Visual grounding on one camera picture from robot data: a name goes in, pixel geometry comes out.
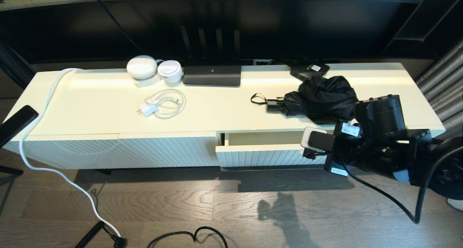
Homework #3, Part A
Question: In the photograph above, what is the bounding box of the black umbrella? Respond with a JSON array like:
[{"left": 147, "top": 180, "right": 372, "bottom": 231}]
[{"left": 250, "top": 75, "right": 359, "bottom": 125}]

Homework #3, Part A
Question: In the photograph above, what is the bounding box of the white fluted drawer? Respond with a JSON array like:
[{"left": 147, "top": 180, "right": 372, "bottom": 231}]
[{"left": 216, "top": 131, "right": 339, "bottom": 168}]

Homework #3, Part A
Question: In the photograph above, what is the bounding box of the white tv cabinet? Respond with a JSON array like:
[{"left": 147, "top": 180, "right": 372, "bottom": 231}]
[{"left": 3, "top": 62, "right": 445, "bottom": 170}]

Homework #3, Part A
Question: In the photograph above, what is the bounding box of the black set-top box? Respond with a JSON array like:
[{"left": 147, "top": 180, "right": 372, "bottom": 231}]
[{"left": 290, "top": 62, "right": 330, "bottom": 82}]

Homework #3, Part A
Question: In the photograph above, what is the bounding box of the grey curtain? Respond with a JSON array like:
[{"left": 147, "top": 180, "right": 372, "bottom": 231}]
[{"left": 414, "top": 38, "right": 463, "bottom": 210}]

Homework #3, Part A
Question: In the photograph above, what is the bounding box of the black television screen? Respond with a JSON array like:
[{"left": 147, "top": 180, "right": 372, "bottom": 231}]
[{"left": 0, "top": 0, "right": 429, "bottom": 64}]

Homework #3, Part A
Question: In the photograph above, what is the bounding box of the black router with antennas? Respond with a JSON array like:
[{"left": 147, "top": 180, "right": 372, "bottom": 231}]
[{"left": 180, "top": 25, "right": 242, "bottom": 87}]

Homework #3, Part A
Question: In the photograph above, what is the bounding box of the small white round device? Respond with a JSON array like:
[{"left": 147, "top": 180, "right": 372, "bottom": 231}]
[{"left": 157, "top": 60, "right": 183, "bottom": 84}]

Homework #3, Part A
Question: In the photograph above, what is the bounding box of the white charger plug adapter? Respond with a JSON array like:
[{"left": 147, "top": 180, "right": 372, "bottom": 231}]
[{"left": 136, "top": 102, "right": 158, "bottom": 117}]

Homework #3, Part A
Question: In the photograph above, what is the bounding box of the large white dome device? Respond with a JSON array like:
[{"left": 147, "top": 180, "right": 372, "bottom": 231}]
[{"left": 126, "top": 55, "right": 158, "bottom": 80}]

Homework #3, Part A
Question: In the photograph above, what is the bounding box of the black glossy armrest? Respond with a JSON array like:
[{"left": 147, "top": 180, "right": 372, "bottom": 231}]
[{"left": 0, "top": 105, "right": 39, "bottom": 148}]

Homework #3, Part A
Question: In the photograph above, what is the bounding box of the black chair leg bar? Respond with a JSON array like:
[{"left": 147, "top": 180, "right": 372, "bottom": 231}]
[{"left": 0, "top": 165, "right": 23, "bottom": 176}]

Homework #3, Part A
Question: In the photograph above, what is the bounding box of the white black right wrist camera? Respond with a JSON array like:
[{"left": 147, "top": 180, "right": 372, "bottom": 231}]
[{"left": 301, "top": 127, "right": 336, "bottom": 159}]

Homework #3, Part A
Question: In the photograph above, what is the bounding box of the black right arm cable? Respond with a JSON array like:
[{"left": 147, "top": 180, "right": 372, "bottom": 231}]
[{"left": 340, "top": 136, "right": 463, "bottom": 224}]

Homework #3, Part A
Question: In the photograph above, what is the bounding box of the black looped floor cable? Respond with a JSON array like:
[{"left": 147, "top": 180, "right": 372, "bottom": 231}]
[{"left": 147, "top": 226, "right": 229, "bottom": 248}]

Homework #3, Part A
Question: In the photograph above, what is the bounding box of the white coiled charging cable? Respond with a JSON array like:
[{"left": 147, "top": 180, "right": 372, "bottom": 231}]
[{"left": 145, "top": 89, "right": 187, "bottom": 120}]

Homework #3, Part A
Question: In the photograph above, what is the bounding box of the black coiled cable with plug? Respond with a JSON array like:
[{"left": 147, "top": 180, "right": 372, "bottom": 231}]
[{"left": 75, "top": 221, "right": 127, "bottom": 248}]

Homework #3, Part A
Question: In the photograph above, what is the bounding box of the thick white power cord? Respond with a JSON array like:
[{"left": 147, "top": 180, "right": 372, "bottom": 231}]
[{"left": 20, "top": 68, "right": 122, "bottom": 238}]

